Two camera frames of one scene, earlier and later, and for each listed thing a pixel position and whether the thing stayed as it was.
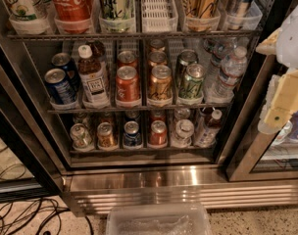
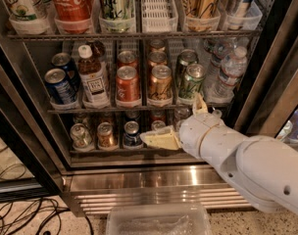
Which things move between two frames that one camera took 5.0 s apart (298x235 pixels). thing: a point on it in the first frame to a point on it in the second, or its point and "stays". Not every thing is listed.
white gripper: [292, 46] to [194, 133]
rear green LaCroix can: [185, 58] stays
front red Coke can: [128, 91] stays
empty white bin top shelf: [159, 11] stays
